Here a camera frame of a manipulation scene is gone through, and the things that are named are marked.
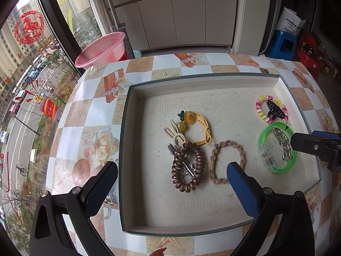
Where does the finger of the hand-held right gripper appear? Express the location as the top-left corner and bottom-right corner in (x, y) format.
(291, 132), (341, 172)
(312, 130), (341, 140)

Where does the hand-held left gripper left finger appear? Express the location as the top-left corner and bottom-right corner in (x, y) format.
(29, 161), (119, 256)

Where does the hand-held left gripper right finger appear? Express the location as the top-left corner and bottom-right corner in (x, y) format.
(226, 161), (316, 256)

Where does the silver heart hair clip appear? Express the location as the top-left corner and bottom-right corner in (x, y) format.
(272, 127), (293, 163)

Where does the green translucent bracelet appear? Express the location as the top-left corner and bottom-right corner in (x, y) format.
(258, 122), (298, 174)

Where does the beige braided hair tie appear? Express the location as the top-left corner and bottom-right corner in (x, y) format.
(209, 140), (245, 184)

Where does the black hair claw clip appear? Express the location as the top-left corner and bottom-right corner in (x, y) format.
(265, 100), (289, 122)

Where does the silver star hair clip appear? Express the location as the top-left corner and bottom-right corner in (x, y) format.
(167, 143), (203, 183)

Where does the grey shallow tray box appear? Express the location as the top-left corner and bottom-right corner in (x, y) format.
(119, 73), (323, 237)

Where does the brown spiral hair tie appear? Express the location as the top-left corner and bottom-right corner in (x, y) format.
(170, 143), (205, 192)

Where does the cream bunny hair clip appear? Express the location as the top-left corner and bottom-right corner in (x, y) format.
(163, 120), (187, 146)

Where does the red plastic chair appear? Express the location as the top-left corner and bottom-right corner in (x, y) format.
(296, 31), (324, 79)

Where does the orange striped window decal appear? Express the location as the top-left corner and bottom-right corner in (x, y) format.
(39, 96), (61, 120)

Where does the blue plastic stool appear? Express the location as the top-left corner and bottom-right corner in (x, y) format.
(266, 29), (297, 60)

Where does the white shopping bag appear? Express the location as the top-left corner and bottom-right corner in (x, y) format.
(275, 7), (307, 38)

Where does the tall white cabinet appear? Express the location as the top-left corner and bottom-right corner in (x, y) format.
(233, 0), (283, 57)

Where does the pink plastic basin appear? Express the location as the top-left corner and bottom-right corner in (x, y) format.
(75, 31), (126, 70)

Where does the grey flat mop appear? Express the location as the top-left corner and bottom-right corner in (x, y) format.
(103, 0), (135, 60)

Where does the white low cabinet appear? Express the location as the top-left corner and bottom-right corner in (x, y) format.
(108, 0), (238, 52)

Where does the red horse window decal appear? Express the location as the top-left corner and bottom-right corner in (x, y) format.
(14, 11), (44, 44)

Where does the pink yellow spiral hair tie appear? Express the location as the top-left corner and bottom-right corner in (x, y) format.
(255, 94), (289, 124)

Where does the yellow flower hair tie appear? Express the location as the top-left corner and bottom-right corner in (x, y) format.
(176, 110), (214, 146)

